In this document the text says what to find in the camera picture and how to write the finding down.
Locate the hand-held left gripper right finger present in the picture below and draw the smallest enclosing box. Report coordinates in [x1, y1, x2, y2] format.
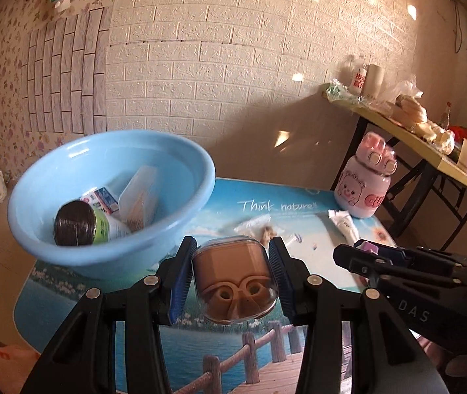
[268, 238, 450, 394]

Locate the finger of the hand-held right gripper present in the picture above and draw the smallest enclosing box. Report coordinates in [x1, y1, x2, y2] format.
[333, 244, 456, 282]
[376, 245, 467, 268]

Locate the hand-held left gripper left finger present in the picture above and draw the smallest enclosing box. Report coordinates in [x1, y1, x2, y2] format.
[20, 236, 198, 394]

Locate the clear box of toothpicks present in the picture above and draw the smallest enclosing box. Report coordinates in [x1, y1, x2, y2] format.
[118, 165, 160, 232]

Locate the light blue plastic basin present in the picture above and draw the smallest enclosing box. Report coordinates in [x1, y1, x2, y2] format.
[7, 129, 217, 280]

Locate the white box with red-blue label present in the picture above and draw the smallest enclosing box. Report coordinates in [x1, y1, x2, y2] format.
[81, 186, 121, 214]

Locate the green and white canister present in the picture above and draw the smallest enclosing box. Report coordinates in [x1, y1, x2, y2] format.
[54, 200, 131, 247]

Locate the long white toothbrush packet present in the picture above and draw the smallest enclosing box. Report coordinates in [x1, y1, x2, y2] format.
[328, 209, 361, 244]

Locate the clear snack packet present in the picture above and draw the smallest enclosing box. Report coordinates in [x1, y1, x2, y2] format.
[233, 218, 283, 247]

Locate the pink bear water bottle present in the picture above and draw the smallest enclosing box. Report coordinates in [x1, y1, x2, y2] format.
[334, 131, 398, 219]

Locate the yellow folding side table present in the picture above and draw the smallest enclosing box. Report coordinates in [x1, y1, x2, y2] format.
[321, 83, 467, 239]

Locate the bag of white buns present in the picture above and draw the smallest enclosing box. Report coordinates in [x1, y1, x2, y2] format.
[416, 120, 456, 154]

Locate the bag of flat bread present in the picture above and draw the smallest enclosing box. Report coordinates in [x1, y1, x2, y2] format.
[387, 80, 428, 126]

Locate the green printed plastic bag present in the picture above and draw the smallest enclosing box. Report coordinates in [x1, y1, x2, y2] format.
[324, 82, 359, 101]

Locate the white bottle with red label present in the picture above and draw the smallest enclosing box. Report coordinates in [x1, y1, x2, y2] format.
[352, 68, 367, 95]

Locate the orange pink cloth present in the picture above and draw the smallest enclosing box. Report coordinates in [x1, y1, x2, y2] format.
[0, 344, 42, 394]

